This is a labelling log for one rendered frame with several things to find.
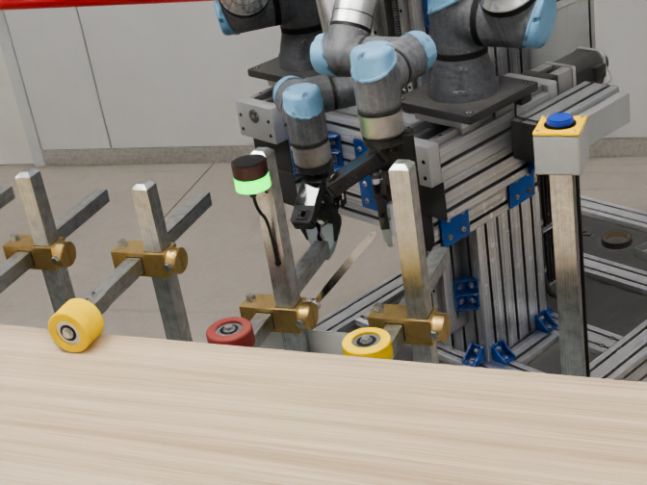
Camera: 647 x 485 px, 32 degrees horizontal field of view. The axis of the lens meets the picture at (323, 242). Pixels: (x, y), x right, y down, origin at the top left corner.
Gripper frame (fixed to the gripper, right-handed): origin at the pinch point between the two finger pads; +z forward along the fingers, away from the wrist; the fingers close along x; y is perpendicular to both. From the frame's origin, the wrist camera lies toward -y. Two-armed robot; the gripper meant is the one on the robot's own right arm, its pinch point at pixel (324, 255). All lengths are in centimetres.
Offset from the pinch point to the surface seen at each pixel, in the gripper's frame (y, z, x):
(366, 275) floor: 132, 85, 50
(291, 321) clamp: -28.9, -2.9, -5.2
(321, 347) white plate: -24.4, 5.4, -7.9
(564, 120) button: -27, -41, -56
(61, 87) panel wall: 219, 48, 223
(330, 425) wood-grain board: -64, -9, -27
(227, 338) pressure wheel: -44.6, -9.3, -1.2
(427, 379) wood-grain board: -50, -9, -38
